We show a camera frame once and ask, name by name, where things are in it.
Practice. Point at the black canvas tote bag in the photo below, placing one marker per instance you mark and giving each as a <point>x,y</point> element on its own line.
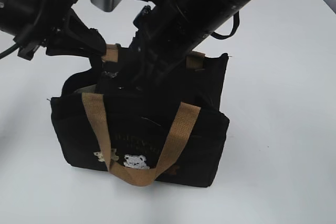
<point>173,134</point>

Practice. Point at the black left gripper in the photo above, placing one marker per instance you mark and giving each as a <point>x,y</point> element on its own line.
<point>54,25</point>

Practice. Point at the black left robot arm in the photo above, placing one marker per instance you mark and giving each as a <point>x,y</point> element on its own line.
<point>9,24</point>

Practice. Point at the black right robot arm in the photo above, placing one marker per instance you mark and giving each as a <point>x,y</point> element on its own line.
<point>214,13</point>

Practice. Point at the silver zipper pull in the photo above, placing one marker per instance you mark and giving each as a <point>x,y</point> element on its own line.
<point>110,74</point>

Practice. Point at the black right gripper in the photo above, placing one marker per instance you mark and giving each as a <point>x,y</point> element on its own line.
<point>164,36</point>

